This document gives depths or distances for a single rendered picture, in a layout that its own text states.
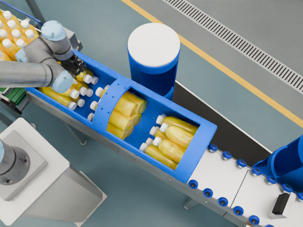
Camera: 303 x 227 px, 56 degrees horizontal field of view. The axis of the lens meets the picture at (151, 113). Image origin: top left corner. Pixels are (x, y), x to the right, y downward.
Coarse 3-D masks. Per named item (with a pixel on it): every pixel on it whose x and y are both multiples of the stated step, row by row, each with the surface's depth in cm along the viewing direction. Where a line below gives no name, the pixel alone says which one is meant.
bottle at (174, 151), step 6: (162, 144) 121; (168, 144) 120; (174, 144) 121; (162, 150) 121; (168, 150) 120; (174, 150) 119; (180, 150) 119; (168, 156) 121; (174, 156) 119; (180, 156) 119
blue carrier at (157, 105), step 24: (96, 72) 145; (48, 96) 130; (96, 96) 149; (120, 96) 119; (144, 96) 139; (96, 120) 121; (144, 120) 143; (192, 120) 133; (120, 144) 124; (192, 144) 111; (168, 168) 117; (192, 168) 111
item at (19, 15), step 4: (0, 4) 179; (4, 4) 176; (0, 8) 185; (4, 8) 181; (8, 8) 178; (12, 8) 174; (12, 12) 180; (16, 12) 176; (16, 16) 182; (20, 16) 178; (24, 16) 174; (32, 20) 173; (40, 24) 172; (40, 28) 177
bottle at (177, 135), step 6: (168, 126) 121; (174, 126) 120; (168, 132) 119; (174, 132) 118; (180, 132) 118; (186, 132) 119; (168, 138) 121; (174, 138) 119; (180, 138) 118; (186, 138) 118; (192, 138) 118; (180, 144) 119; (186, 144) 118
